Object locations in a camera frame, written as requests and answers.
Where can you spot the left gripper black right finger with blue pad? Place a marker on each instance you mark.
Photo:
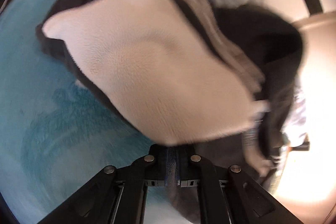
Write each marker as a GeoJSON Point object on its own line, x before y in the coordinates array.
{"type": "Point", "coordinates": [207, 193]}

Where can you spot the black and cream fleece jacket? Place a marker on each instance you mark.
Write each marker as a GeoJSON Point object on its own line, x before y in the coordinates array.
{"type": "Point", "coordinates": [184, 71]}

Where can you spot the teal floral bed blanket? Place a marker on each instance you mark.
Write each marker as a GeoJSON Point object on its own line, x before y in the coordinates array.
{"type": "Point", "coordinates": [55, 136]}

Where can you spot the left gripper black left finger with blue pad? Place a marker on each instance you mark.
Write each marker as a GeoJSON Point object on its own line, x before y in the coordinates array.
{"type": "Point", "coordinates": [115, 195]}

